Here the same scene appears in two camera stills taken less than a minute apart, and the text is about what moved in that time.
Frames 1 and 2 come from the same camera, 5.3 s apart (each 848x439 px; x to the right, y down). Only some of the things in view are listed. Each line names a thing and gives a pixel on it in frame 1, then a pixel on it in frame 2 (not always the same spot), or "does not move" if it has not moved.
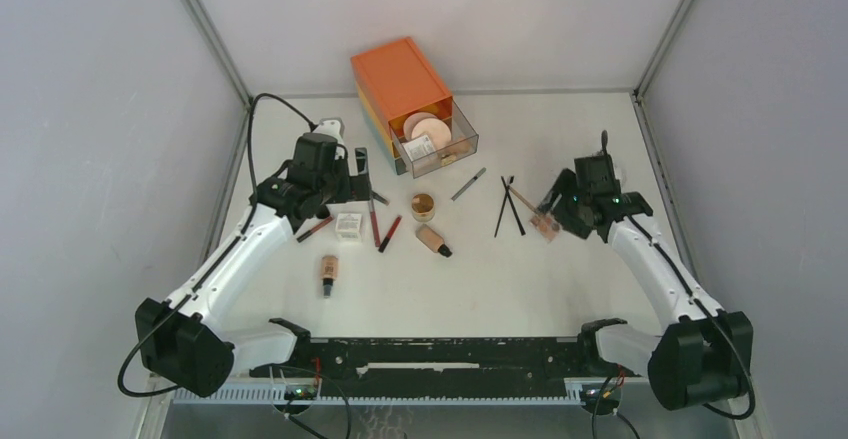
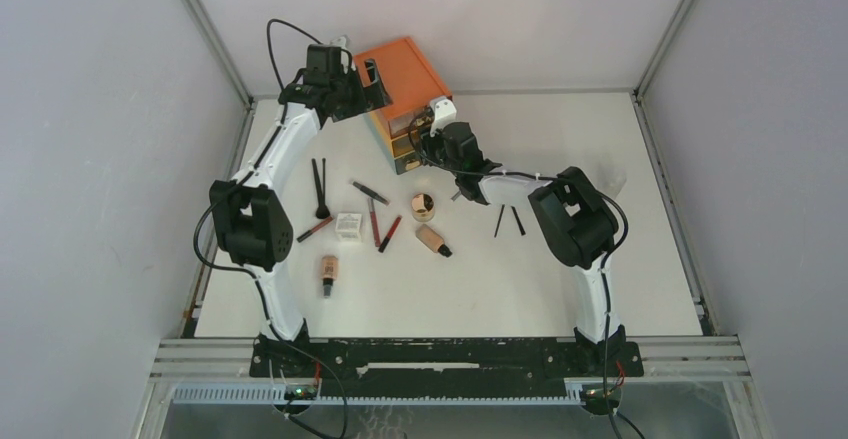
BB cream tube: [330, 273] does not move
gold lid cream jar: [423, 207] does not move
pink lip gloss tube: [374, 223] does not move
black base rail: [517, 366] does not move
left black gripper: [356, 188] to [370, 98]
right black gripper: [565, 185] to [428, 144]
